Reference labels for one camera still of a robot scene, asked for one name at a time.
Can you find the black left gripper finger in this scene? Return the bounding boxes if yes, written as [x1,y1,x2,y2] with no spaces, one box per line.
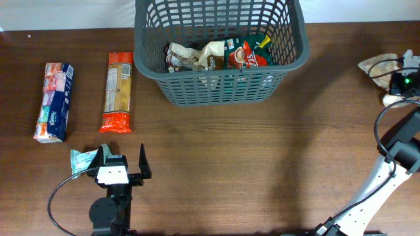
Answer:
[87,146,104,177]
[138,143,152,179]

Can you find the small teal wrapper packet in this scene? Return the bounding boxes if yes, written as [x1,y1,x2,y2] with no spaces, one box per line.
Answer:
[70,144,112,174]

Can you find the orange spaghetti packet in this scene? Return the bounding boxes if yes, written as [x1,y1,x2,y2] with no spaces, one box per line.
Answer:
[99,52,133,133]

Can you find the green Nescafe coffee bag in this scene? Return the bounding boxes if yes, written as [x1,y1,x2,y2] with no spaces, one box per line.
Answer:
[224,34,273,69]

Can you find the beige brown snack bag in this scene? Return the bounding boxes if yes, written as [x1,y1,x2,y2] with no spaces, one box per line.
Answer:
[165,41,224,73]

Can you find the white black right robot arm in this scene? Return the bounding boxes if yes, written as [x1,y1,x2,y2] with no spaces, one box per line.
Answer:
[311,99,419,236]

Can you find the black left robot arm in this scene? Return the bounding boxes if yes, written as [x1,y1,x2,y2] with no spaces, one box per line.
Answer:
[87,145,152,236]

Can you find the grey plastic basket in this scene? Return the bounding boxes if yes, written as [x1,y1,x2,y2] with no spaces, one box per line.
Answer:
[134,0,310,106]

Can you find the blue Kleenex tissue pack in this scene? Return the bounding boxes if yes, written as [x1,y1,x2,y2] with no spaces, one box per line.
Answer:
[33,62,74,144]

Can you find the beige clear powder bag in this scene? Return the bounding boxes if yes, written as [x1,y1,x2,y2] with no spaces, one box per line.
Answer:
[358,53,419,107]

